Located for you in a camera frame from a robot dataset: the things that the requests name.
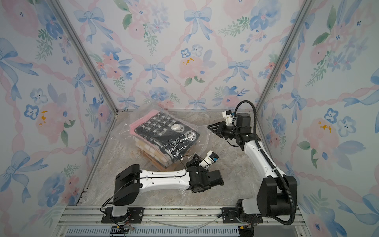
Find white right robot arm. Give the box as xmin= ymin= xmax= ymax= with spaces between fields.
xmin=208 ymin=110 xmax=298 ymax=226

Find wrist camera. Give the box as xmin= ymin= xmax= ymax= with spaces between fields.
xmin=222 ymin=110 xmax=236 ymax=126
xmin=199 ymin=151 xmax=219 ymax=169

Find pink fluffy blanket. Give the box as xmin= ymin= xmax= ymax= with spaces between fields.
xmin=129 ymin=110 xmax=159 ymax=137

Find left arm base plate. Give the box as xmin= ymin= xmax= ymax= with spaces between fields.
xmin=101 ymin=206 xmax=144 ymax=224

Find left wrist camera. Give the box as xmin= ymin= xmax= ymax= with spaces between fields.
xmin=199 ymin=151 xmax=219 ymax=169

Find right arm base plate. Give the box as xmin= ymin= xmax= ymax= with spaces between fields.
xmin=218 ymin=207 xmax=263 ymax=225

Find left aluminium corner post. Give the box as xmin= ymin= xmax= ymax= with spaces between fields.
xmin=47 ymin=0 xmax=118 ymax=114

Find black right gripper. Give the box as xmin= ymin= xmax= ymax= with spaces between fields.
xmin=209 ymin=122 xmax=241 ymax=140

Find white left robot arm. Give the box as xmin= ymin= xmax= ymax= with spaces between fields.
xmin=111 ymin=151 xmax=224 ymax=219

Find white round bag valve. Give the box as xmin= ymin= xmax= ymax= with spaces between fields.
xmin=171 ymin=123 xmax=185 ymax=132

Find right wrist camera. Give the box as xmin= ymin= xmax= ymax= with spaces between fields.
xmin=222 ymin=110 xmax=236 ymax=126

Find clear plastic vacuum bag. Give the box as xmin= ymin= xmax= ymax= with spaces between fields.
xmin=112 ymin=101 xmax=210 ymax=171

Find black white patterned blanket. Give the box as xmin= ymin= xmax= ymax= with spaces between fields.
xmin=135 ymin=111 xmax=200 ymax=162

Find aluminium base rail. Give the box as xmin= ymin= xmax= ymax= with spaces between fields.
xmin=52 ymin=206 xmax=311 ymax=237

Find aluminium corner post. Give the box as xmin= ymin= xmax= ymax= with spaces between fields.
xmin=256 ymin=0 xmax=314 ymax=112
xmin=47 ymin=0 xmax=118 ymax=114

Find orange cream striped blanket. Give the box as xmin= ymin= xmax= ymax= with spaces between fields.
xmin=134 ymin=138 xmax=178 ymax=171

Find right aluminium corner post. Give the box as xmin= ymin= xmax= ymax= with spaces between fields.
xmin=256 ymin=0 xmax=314 ymax=112

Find black corrugated cable conduit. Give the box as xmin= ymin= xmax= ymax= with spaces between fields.
xmin=233 ymin=100 xmax=297 ymax=226

